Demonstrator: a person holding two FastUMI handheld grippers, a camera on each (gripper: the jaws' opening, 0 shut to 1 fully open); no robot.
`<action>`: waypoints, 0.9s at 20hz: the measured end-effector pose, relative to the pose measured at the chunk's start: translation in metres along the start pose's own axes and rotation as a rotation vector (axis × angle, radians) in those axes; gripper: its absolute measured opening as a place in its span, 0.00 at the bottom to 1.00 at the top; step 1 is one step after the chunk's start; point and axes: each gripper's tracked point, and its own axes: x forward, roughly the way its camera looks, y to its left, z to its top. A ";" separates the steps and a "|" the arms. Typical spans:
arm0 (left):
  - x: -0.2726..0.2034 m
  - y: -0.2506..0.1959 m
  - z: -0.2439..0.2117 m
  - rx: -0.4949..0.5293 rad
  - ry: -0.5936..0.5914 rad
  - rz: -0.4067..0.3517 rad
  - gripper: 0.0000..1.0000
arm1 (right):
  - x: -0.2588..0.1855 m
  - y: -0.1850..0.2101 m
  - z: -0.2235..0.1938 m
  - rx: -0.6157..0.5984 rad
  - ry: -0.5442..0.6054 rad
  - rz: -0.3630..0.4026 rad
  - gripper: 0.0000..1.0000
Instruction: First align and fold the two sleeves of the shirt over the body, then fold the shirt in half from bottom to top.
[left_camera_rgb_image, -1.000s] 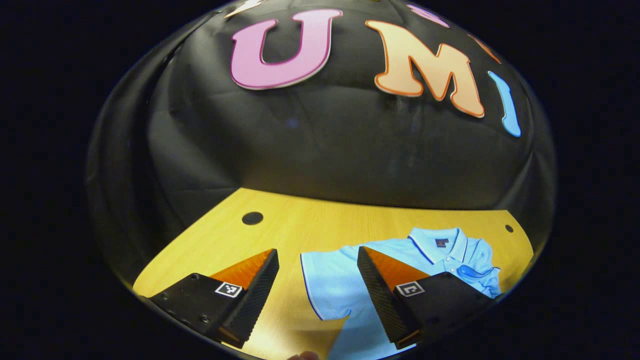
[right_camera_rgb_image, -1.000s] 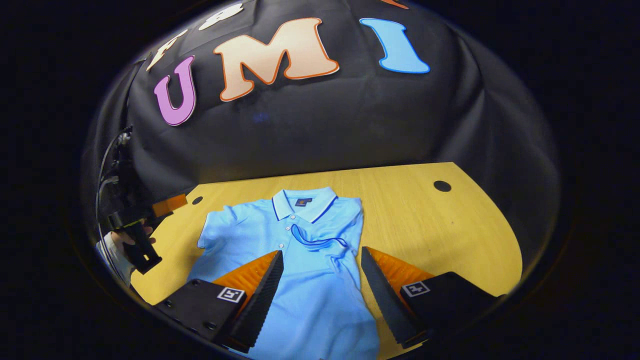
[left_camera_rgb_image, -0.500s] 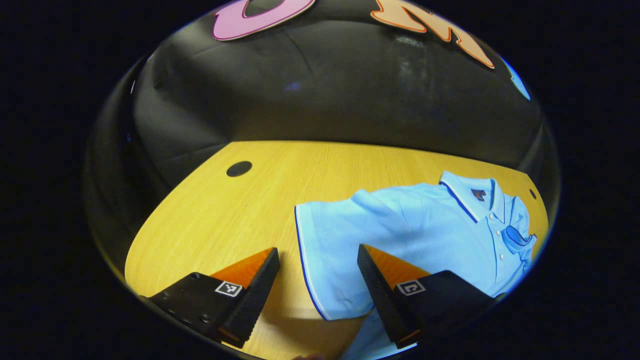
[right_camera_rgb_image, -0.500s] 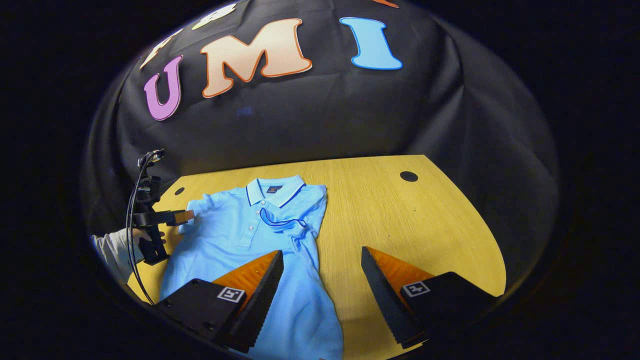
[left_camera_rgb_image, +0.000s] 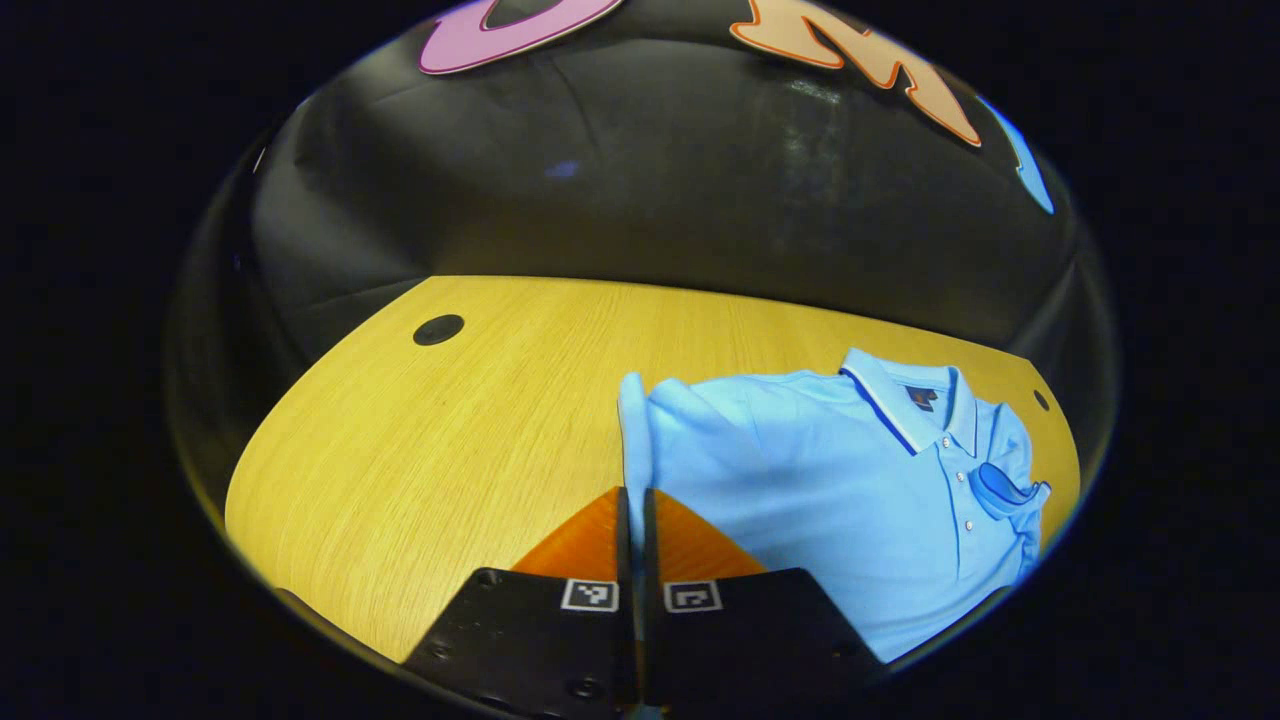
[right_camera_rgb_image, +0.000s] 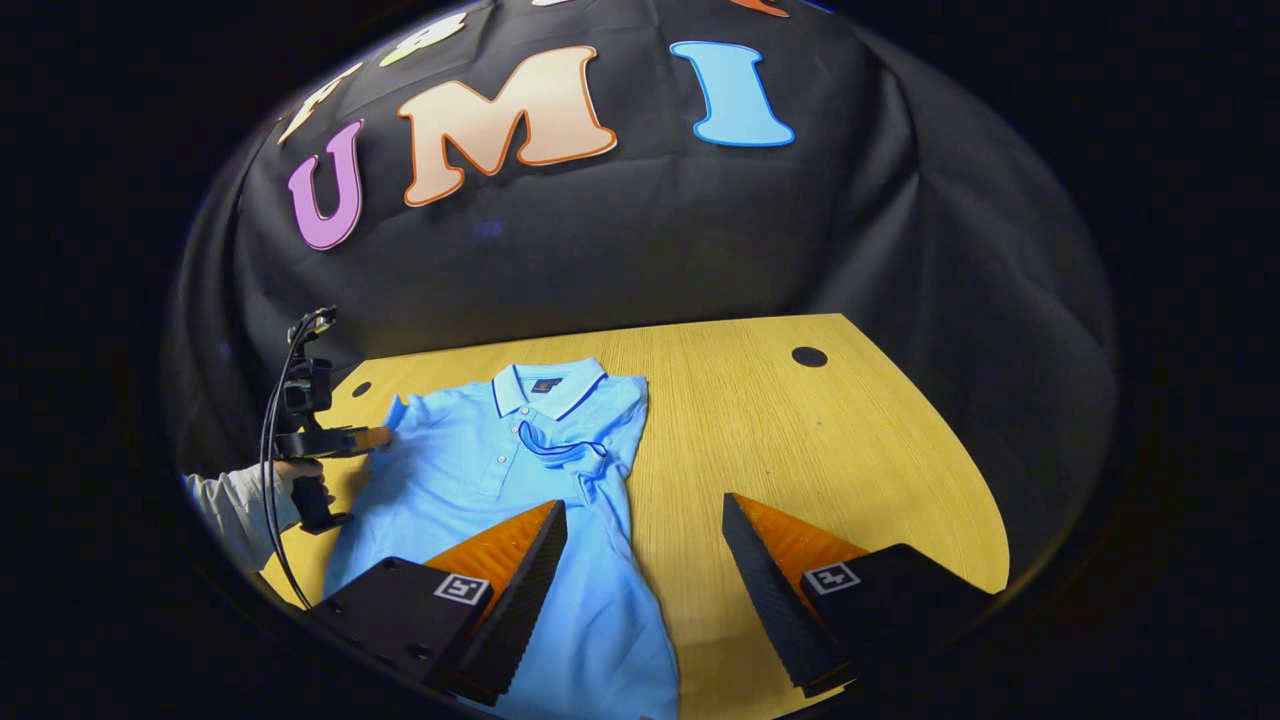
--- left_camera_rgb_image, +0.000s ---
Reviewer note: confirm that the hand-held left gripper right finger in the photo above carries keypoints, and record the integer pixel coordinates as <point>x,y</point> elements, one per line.
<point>650,550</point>

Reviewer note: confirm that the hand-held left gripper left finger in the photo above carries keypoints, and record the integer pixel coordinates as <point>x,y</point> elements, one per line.
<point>623,550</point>

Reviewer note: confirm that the light blue polo T-shirt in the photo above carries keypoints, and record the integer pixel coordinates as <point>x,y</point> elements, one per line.
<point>820,480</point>

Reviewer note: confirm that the black backdrop cloth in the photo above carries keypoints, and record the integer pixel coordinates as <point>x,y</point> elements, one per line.
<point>640,200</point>

